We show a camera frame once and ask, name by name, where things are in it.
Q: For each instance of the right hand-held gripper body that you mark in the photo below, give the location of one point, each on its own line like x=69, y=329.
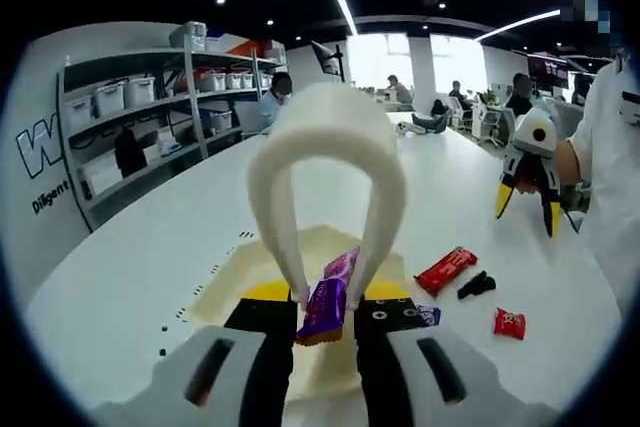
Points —
x=537, y=134

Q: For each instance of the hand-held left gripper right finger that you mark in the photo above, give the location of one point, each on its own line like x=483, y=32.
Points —
x=415, y=382

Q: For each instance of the black food piece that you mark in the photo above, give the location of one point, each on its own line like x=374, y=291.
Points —
x=477, y=286

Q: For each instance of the cream hexagonal food container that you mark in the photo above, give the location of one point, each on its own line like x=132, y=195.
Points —
x=220, y=287

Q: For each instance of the black bag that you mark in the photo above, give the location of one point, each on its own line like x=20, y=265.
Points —
x=130, y=154

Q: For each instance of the long red food bar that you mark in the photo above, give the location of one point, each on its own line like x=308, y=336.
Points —
x=445, y=269

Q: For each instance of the white chest device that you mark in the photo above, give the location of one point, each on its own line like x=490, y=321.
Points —
x=630, y=107

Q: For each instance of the white table gadget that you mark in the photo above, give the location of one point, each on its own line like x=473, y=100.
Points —
x=407, y=128

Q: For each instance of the group of white storage bins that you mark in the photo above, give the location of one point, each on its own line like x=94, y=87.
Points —
x=125, y=94

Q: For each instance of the grey metal shelf rack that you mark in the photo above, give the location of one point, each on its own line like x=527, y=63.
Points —
x=170, y=112

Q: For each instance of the cream food tongs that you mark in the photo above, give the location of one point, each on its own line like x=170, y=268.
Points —
x=330, y=117

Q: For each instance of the small purple food packet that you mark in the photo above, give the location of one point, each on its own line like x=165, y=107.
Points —
x=429, y=316

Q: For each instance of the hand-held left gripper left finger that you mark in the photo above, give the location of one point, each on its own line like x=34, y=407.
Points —
x=210, y=377

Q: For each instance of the small red food packet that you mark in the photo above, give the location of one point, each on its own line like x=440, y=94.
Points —
x=510, y=323

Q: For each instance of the dark wall screen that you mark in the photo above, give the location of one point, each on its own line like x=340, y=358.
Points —
x=547, y=72

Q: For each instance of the white office chair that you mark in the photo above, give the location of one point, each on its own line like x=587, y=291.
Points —
x=487, y=122

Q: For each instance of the dark table object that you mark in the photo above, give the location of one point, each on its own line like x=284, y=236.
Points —
x=432, y=123

